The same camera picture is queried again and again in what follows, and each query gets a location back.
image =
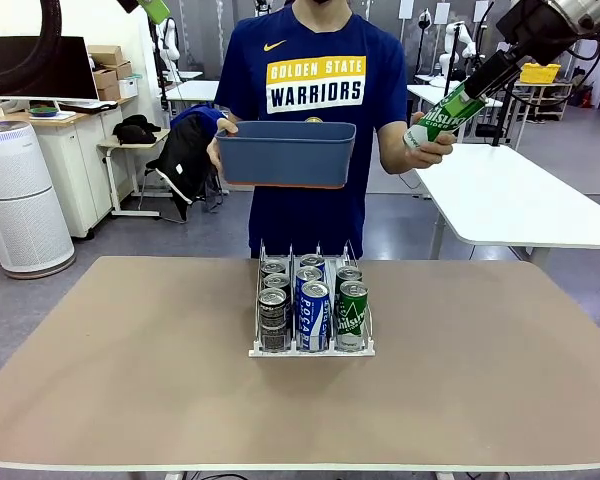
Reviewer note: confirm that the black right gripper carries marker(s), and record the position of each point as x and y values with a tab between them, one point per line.
535	30

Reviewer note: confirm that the green Chilsung Cider can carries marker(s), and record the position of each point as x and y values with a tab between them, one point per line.
352	317
440	117
349	273

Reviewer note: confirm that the blue plastic bin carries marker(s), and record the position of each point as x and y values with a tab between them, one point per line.
285	157

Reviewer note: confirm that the blue Pocari Sweat can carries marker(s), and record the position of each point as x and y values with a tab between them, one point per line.
308	274
312	260
315	320

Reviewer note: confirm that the black Pepsi can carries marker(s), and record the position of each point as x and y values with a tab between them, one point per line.
273	320
275	265
275	280

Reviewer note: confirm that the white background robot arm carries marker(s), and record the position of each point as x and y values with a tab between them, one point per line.
469	49
170	47

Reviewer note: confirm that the person's left forearm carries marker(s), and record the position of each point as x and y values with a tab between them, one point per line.
395	145

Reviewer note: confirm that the person's left hand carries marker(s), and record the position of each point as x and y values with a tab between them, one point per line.
432	155

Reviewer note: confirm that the person's right hand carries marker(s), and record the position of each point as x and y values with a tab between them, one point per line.
216	147

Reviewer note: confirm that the black stand pole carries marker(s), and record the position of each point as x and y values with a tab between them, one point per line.
450	65
502	120

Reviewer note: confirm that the wooden shelf rack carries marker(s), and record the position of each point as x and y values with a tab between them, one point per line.
545	86

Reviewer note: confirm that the yellow plastic crate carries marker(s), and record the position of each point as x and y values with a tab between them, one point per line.
547	75

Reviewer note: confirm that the white paper sign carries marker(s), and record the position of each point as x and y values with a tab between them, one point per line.
406	9
480	11
442	13

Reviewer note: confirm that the cardboard box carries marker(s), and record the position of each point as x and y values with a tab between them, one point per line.
105	56
109	93
107	76

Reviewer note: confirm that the small white box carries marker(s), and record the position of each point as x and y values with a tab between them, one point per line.
129	89

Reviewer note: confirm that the red fire extinguisher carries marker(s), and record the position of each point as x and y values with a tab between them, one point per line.
586	97

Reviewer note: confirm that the black computer monitor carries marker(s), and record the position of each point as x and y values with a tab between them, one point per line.
70	65

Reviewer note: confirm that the blue jacket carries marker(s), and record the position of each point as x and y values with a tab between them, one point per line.
200	114

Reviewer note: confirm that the black folded clothes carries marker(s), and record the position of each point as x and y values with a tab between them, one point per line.
135	130

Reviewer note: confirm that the large white table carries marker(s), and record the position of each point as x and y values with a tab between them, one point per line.
505	200

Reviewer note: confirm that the black jacket white tag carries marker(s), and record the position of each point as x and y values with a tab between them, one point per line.
185	150

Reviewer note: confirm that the small white side table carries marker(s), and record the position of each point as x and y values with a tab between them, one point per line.
107	146

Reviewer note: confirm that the green bowl blue rim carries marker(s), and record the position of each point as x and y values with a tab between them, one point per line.
44	110

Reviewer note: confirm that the person in navy blue shirt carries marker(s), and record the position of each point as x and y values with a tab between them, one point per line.
320	40

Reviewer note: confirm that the white cabinet desk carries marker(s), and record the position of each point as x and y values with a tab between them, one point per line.
80	210

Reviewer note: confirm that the white air purifier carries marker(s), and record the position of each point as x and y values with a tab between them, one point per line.
25	225

